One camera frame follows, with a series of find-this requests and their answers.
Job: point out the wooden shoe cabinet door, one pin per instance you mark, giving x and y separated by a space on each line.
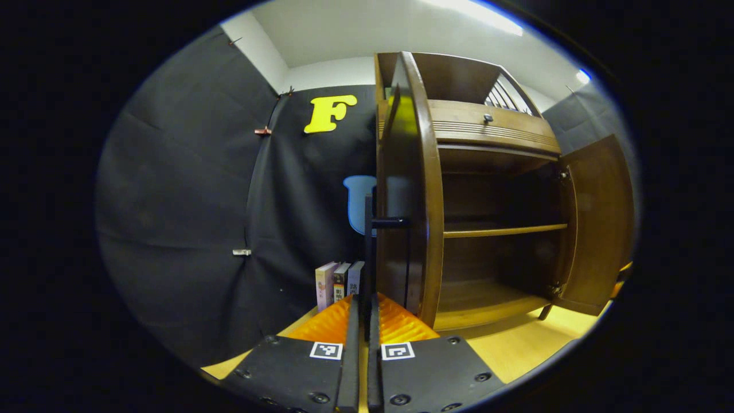
596 218
423 201

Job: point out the silver metal clip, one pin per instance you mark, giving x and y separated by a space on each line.
241 252

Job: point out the red metal clip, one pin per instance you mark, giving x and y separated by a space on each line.
262 131

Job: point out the wooden double-door shoe cabinet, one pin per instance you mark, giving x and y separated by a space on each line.
493 195

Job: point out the grey white book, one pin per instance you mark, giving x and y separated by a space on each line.
355 278

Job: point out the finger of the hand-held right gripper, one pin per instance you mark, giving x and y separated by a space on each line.
624 281

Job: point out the wooden cabinet drawer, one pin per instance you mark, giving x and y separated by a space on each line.
504 129

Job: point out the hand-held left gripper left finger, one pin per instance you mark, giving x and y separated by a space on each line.
350 367

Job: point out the wooden inner cabinet shelf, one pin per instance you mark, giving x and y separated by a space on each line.
504 231

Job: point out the pale pink book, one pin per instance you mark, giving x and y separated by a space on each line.
325 287

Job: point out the black backdrop cloth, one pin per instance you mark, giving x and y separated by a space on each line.
183 201

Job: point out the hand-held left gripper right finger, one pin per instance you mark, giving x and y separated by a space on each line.
374 367

